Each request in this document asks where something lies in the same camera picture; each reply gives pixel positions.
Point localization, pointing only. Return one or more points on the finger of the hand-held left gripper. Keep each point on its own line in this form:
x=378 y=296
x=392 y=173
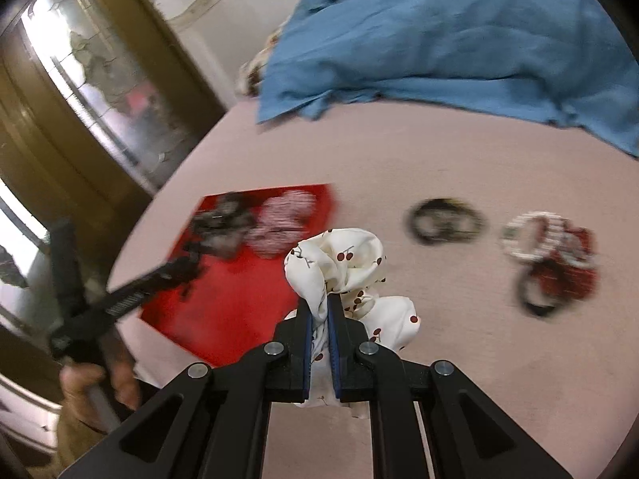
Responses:
x=159 y=274

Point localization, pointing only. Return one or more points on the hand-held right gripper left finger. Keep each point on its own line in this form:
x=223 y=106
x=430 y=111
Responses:
x=306 y=339

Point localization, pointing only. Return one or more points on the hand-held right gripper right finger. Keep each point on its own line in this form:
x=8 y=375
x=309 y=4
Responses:
x=334 y=344

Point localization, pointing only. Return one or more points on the red tray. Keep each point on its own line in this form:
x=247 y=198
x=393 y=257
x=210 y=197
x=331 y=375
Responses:
x=229 y=299

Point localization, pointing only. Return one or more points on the black ruffled scrunchie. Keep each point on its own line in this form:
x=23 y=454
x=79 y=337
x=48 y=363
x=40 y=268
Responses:
x=222 y=224

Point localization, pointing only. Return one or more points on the white cherry print scrunchie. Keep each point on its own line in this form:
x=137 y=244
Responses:
x=344 y=259

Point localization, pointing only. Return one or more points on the red white striped scrunchie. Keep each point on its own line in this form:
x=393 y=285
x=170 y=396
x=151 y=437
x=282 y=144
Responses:
x=282 y=224

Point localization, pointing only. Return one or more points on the person's left hand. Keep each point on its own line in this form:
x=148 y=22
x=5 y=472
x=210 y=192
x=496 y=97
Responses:
x=95 y=384

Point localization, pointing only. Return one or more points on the pink bed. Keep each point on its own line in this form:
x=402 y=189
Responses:
x=399 y=159

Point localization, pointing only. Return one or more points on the wooden door with glass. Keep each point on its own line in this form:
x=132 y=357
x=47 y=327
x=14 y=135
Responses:
x=85 y=85

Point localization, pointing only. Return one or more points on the floral blanket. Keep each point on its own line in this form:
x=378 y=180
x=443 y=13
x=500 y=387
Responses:
x=252 y=72

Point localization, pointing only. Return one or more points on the blue cloth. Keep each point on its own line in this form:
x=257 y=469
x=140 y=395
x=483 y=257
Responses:
x=449 y=40

